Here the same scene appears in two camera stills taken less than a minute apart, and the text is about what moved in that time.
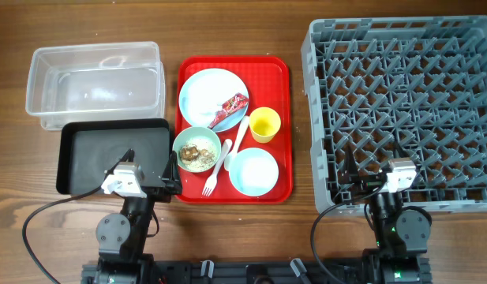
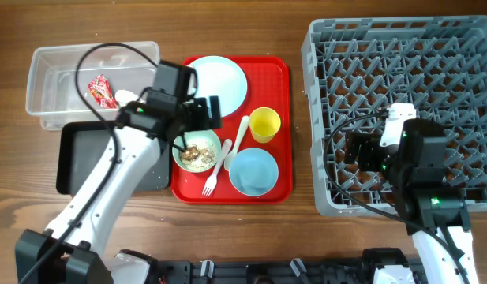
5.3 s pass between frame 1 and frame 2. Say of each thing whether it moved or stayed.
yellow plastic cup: stayed
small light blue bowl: stayed
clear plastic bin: stayed
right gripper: moved
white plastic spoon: stayed
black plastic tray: stayed
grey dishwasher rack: stayed
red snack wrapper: moved
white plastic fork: stayed
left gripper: moved
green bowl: stayed
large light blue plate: moved
